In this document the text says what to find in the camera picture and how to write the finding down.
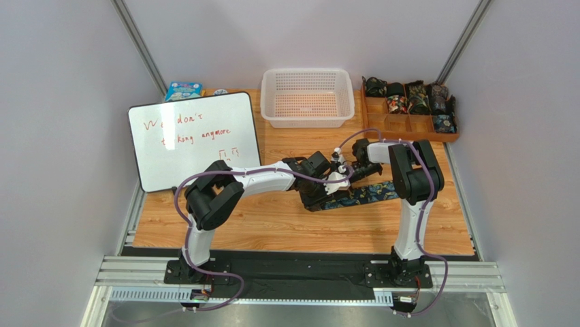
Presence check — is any dark blue floral necktie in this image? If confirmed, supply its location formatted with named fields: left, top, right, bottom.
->
left=315, top=181, right=399, bottom=211

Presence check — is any white plastic perforated basket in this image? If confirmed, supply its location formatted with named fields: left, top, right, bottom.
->
left=260, top=68, right=355, bottom=128

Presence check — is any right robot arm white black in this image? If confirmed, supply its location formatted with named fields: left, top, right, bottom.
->
left=352, top=138, right=445, bottom=286

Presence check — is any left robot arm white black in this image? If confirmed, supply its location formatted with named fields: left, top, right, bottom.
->
left=174, top=151, right=335, bottom=268

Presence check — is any wooden compartment tray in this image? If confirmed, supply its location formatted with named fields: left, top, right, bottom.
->
left=360, top=80, right=460, bottom=143

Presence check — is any rolled red floral tie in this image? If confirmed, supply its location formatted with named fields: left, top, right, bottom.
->
left=386, top=82, right=408, bottom=114

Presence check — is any rolled dark tie far left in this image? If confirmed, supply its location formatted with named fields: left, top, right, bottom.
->
left=362, top=77, right=388, bottom=97

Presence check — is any rolled blue floral tie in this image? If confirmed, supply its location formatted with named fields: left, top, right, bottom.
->
left=432, top=114, right=457, bottom=134

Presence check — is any rolled green dark tie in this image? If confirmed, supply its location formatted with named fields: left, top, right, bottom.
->
left=405, top=80, right=431, bottom=115

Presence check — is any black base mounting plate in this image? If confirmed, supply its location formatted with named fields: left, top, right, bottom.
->
left=163, top=250, right=433, bottom=300

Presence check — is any rolled grey dark tie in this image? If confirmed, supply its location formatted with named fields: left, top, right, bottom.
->
left=428, top=82, right=449, bottom=114

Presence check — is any whiteboard with red writing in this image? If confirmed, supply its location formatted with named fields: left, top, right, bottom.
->
left=128, top=92, right=261, bottom=193

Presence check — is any blue printed box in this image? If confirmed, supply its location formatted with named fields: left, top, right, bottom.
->
left=165, top=81, right=203, bottom=102

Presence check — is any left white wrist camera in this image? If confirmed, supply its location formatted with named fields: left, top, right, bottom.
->
left=324, top=165, right=353, bottom=195

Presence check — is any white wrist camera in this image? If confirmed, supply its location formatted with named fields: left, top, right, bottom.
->
left=330, top=147, right=347, bottom=166
left=324, top=165, right=353, bottom=195

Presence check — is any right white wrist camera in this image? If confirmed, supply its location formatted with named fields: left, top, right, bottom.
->
left=330, top=147, right=347, bottom=166

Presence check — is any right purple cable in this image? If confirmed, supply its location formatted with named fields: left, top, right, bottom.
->
left=333, top=128, right=449, bottom=317

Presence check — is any purple cable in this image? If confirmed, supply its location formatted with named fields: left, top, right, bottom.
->
left=174, top=163, right=356, bottom=312
left=333, top=128, right=449, bottom=317

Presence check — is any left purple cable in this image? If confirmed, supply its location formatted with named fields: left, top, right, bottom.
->
left=174, top=163, right=356, bottom=312

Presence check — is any aluminium rail frame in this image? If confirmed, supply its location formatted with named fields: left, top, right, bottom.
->
left=82, top=250, right=516, bottom=326

